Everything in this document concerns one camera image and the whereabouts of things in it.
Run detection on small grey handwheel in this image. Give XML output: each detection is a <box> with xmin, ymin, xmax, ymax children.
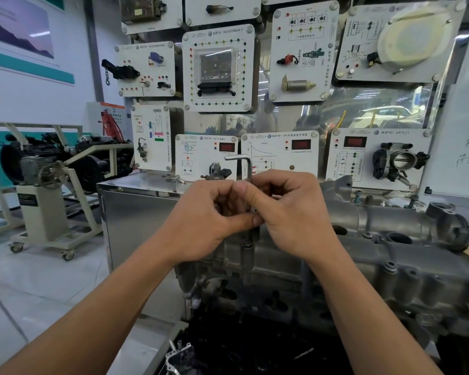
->
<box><xmin>38</xmin><ymin>160</ymin><xmax>66</xmax><ymax>190</ymax></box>

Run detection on white panel green red labels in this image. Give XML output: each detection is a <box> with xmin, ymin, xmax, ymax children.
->
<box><xmin>131</xmin><ymin>103</ymin><xmax>172</xmax><ymax>171</ymax></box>

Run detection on white sensor training panel board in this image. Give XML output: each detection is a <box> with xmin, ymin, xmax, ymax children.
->
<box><xmin>96</xmin><ymin>0</ymin><xmax>469</xmax><ymax>321</ymax></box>

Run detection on yellow blue disc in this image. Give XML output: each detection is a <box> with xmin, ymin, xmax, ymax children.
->
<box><xmin>377</xmin><ymin>5</ymin><xmax>454</xmax><ymax>69</ymax></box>

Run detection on silver hex key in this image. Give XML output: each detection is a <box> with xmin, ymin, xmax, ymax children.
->
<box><xmin>225</xmin><ymin>154</ymin><xmax>258</xmax><ymax>246</ymax></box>

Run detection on teal striped wall poster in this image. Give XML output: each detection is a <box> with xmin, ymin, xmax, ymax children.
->
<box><xmin>0</xmin><ymin>0</ymin><xmax>76</xmax><ymax>86</ymax></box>

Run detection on large whiteboard on stand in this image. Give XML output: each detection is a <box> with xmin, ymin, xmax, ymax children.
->
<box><xmin>420</xmin><ymin>3</ymin><xmax>469</xmax><ymax>202</ymax></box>

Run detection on white panel curve graph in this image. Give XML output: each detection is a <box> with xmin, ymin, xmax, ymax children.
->
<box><xmin>240</xmin><ymin>130</ymin><xmax>320</xmax><ymax>179</ymax></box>

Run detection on white panel control module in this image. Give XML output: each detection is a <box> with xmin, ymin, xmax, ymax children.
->
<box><xmin>181</xmin><ymin>23</ymin><xmax>256</xmax><ymax>113</ymax></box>

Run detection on white panel brass filter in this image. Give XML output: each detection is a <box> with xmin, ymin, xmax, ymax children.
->
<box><xmin>269</xmin><ymin>0</ymin><xmax>340</xmax><ymax>104</ymax></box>

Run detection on person's left hand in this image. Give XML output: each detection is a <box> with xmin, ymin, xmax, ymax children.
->
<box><xmin>158</xmin><ymin>179</ymin><xmax>265</xmax><ymax>266</ymax></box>

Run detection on black engine on trolley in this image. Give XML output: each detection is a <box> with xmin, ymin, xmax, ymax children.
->
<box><xmin>0</xmin><ymin>132</ymin><xmax>133</xmax><ymax>194</ymax></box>

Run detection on white panel grey probe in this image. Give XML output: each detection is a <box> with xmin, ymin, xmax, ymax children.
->
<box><xmin>184</xmin><ymin>0</ymin><xmax>262</xmax><ymax>27</ymax></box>

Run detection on black accelerator pedal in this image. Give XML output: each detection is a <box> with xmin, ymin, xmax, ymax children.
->
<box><xmin>101</xmin><ymin>59</ymin><xmax>141</xmax><ymax>85</ymax></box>

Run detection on white panel throttle body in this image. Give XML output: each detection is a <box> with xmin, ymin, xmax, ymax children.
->
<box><xmin>325</xmin><ymin>128</ymin><xmax>434</xmax><ymax>192</ymax></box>

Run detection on engine on beige stand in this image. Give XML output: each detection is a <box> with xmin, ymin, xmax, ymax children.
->
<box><xmin>0</xmin><ymin>122</ymin><xmax>134</xmax><ymax>261</ymax></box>

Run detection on black throttle body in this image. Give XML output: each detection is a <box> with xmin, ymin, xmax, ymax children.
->
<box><xmin>372</xmin><ymin>142</ymin><xmax>430</xmax><ymax>182</ymax></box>

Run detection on person's right hand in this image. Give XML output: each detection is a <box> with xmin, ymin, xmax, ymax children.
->
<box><xmin>236</xmin><ymin>169</ymin><xmax>343</xmax><ymax>264</ymax></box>

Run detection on grey wall cabinet orange strip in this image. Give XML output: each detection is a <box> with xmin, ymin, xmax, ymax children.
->
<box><xmin>85</xmin><ymin>101</ymin><xmax>127</xmax><ymax>135</ymax></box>

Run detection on grey metal engine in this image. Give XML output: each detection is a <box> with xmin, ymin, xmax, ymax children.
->
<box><xmin>174</xmin><ymin>175</ymin><xmax>469</xmax><ymax>348</ymax></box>

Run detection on red hoist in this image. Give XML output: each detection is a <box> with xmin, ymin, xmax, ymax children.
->
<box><xmin>100</xmin><ymin>109</ymin><xmax>124</xmax><ymax>138</ymax></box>

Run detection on white panel yellow disc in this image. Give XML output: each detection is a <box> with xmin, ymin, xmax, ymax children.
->
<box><xmin>335</xmin><ymin>0</ymin><xmax>466</xmax><ymax>83</ymax></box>

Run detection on clear cased control module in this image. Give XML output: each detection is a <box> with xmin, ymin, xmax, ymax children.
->
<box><xmin>194</xmin><ymin>47</ymin><xmax>241</xmax><ymax>98</ymax></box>

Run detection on person's left forearm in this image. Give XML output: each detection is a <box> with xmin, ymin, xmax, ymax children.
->
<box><xmin>0</xmin><ymin>242</ymin><xmax>184</xmax><ymax>375</ymax></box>

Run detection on white panel black lever sensor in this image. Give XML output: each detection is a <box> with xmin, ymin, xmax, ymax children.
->
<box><xmin>175</xmin><ymin>133</ymin><xmax>239</xmax><ymax>182</ymax></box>

